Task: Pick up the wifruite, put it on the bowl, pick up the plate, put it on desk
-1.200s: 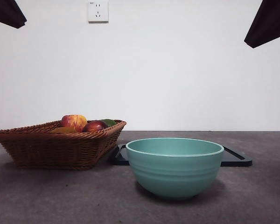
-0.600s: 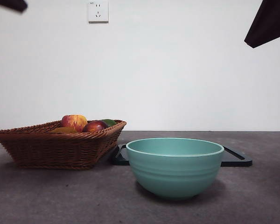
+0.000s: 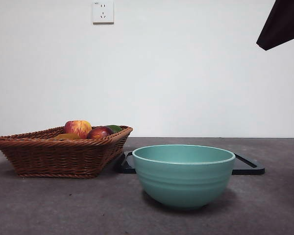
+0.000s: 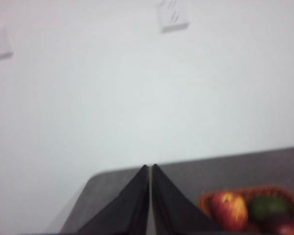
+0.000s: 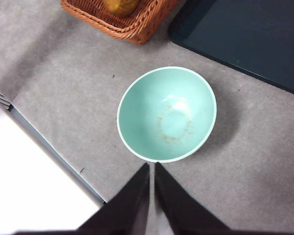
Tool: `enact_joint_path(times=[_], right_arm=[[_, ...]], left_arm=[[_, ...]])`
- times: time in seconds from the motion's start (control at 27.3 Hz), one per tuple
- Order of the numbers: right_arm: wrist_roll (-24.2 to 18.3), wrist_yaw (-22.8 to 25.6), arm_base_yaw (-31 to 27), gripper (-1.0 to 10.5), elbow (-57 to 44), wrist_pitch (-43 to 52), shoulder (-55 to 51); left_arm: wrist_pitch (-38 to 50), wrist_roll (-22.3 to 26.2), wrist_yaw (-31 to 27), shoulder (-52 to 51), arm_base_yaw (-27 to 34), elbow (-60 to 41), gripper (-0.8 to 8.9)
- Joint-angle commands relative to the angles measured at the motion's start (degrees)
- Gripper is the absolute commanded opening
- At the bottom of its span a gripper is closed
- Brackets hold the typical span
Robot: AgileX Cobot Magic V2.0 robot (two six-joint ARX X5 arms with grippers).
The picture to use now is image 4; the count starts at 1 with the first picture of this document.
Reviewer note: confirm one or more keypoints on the green avocado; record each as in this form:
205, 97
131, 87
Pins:
269, 208

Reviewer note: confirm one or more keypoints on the white wall socket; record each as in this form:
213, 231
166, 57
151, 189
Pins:
0, 45
174, 14

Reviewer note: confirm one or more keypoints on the dark red plum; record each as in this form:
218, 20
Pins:
287, 228

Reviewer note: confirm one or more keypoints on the brown wicker basket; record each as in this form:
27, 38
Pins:
204, 203

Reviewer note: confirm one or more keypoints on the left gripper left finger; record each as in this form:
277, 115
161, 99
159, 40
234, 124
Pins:
127, 210

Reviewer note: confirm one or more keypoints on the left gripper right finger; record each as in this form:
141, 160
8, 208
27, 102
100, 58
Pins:
174, 213

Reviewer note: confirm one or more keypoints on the red yellow apple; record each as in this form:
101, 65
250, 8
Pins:
229, 210

